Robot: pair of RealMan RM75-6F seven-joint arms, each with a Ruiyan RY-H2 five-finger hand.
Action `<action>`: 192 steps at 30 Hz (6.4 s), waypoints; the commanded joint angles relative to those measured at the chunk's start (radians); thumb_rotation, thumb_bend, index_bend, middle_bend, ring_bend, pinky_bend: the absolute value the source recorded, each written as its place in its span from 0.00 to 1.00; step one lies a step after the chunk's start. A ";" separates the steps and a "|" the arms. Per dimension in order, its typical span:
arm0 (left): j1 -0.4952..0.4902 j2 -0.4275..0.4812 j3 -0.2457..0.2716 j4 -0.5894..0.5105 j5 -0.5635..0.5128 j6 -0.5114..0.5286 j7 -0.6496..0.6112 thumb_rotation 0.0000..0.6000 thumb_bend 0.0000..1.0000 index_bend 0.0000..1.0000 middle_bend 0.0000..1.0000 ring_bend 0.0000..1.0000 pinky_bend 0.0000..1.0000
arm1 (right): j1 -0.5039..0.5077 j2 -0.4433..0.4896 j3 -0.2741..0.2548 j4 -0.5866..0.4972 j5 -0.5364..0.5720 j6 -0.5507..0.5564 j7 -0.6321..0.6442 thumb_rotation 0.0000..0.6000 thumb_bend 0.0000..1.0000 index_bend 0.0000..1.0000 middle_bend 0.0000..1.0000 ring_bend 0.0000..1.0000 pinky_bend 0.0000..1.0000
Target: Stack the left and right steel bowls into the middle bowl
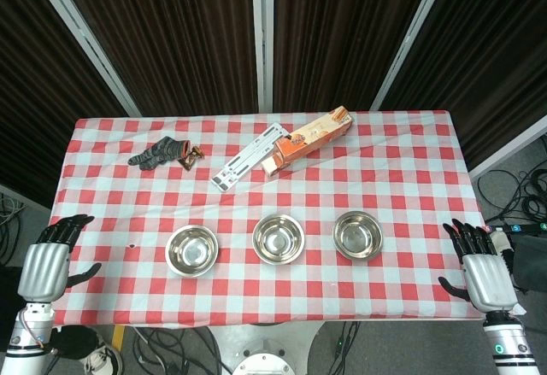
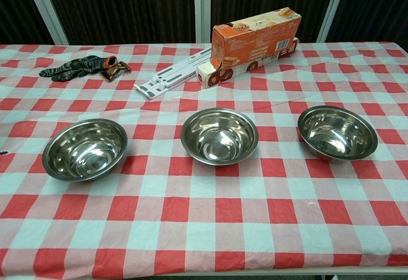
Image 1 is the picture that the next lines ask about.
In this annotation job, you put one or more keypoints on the black power strip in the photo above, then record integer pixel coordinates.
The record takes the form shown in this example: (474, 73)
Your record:
(519, 227)

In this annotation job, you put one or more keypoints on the brown orange snack wrapper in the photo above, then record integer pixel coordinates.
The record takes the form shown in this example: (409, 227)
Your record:
(193, 158)

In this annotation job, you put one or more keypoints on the grey black work glove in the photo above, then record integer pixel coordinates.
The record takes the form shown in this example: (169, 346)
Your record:
(160, 153)

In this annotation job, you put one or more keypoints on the white black sneaker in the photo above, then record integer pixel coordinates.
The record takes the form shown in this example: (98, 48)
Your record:
(102, 355)

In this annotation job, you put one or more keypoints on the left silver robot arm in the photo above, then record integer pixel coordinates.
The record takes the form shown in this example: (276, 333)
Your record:
(27, 336)

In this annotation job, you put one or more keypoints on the orange biscuit box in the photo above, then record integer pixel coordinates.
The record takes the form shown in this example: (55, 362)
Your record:
(314, 136)

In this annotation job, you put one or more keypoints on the dark ribbed partition panel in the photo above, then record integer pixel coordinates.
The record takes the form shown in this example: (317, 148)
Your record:
(333, 29)
(25, 93)
(491, 50)
(171, 37)

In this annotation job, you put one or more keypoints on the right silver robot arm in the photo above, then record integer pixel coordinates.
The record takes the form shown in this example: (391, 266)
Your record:
(508, 345)

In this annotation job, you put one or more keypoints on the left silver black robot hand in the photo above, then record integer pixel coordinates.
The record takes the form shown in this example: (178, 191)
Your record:
(42, 270)

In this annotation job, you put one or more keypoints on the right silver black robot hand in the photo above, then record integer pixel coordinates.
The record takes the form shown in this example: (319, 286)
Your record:
(489, 281)

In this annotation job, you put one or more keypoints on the white folding bracket stand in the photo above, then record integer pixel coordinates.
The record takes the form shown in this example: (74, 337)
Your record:
(239, 162)

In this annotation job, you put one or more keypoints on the stainless steel bowl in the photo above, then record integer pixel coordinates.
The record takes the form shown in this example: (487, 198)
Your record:
(192, 252)
(278, 240)
(358, 236)

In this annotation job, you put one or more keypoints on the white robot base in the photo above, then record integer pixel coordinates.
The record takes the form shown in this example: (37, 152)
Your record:
(265, 358)

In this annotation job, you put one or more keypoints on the red white checkered tablecloth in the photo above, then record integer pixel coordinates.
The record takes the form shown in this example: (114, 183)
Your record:
(384, 178)

